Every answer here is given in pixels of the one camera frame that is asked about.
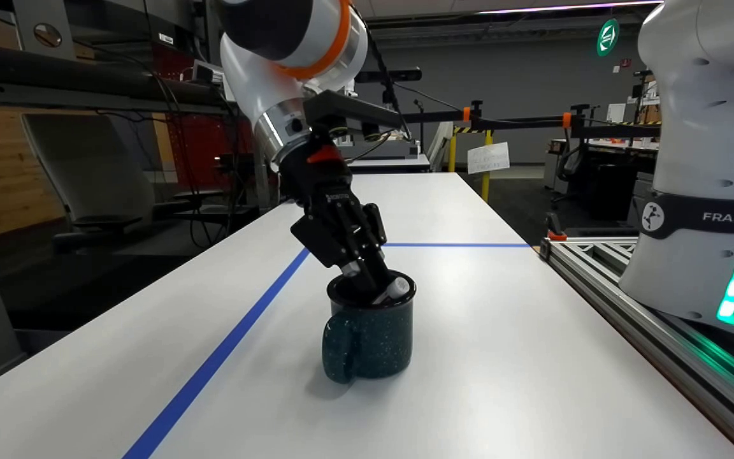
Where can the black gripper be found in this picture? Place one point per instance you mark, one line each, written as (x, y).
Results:
(336, 227)

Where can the white marker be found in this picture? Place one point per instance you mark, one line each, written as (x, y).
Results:
(397, 289)

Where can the dark speckled enamel mug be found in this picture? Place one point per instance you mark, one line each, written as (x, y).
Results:
(363, 340)

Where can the white paper sign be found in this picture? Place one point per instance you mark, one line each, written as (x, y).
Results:
(489, 158)

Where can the red cabinet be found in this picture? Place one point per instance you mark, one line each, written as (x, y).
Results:
(203, 137)

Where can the black bar with orange clamps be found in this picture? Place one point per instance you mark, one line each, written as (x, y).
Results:
(568, 121)

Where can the blue tape line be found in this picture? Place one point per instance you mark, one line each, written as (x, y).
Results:
(261, 394)

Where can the grey monitor on stand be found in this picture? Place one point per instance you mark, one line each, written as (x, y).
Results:
(91, 168)

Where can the green round sign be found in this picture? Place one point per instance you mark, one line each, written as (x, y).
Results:
(607, 35)

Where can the aluminium rail frame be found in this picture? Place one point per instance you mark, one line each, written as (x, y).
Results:
(694, 357)

